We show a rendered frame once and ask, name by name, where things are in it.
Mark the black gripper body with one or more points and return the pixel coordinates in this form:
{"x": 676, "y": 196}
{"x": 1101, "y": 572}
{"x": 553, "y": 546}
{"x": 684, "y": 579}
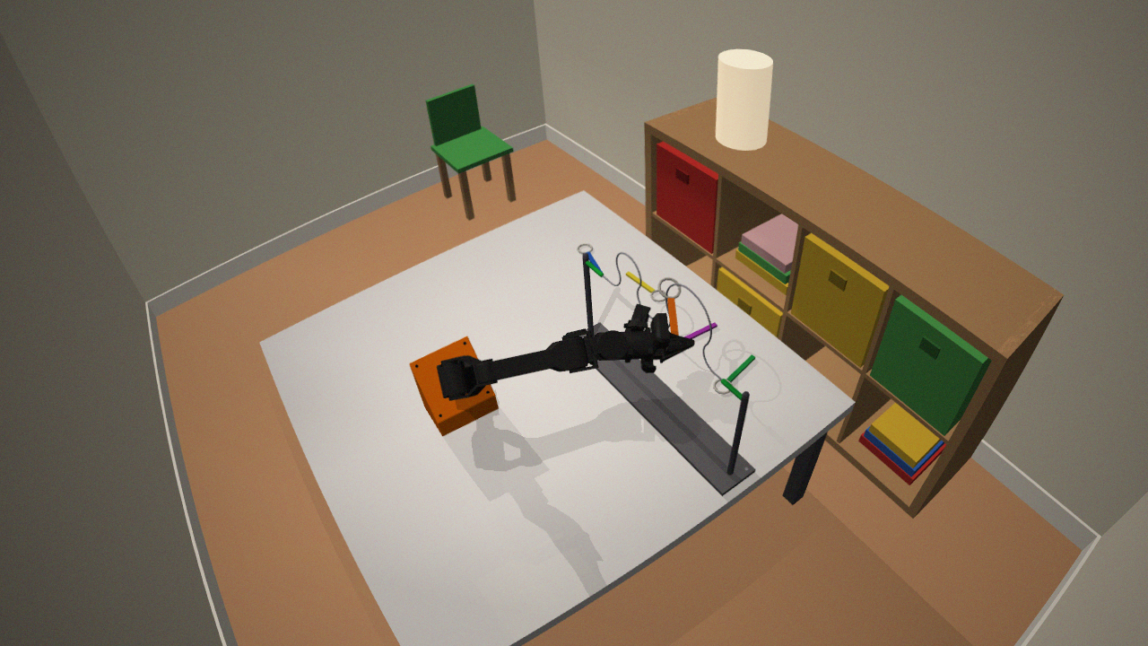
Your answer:
{"x": 645, "y": 346}

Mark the grey loop with purple handle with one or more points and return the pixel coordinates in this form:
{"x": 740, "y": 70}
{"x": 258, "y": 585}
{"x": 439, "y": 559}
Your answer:
{"x": 701, "y": 331}

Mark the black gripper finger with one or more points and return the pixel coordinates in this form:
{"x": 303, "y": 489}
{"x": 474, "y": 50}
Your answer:
{"x": 665, "y": 358}
{"x": 677, "y": 343}

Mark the orange bar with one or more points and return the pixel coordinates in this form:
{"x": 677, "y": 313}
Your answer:
{"x": 671, "y": 306}

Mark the blue flat bar with grey loop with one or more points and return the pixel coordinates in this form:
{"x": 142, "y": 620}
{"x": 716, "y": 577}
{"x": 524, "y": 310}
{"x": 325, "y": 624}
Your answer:
{"x": 592, "y": 260}

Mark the grey loop with green handle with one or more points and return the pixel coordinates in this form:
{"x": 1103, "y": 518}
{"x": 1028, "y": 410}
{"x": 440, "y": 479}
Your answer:
{"x": 734, "y": 374}

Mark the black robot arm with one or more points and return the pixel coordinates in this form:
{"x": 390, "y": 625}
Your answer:
{"x": 465, "y": 376}

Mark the grey ring with yellow handle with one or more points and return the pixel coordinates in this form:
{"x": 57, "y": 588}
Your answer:
{"x": 646, "y": 286}

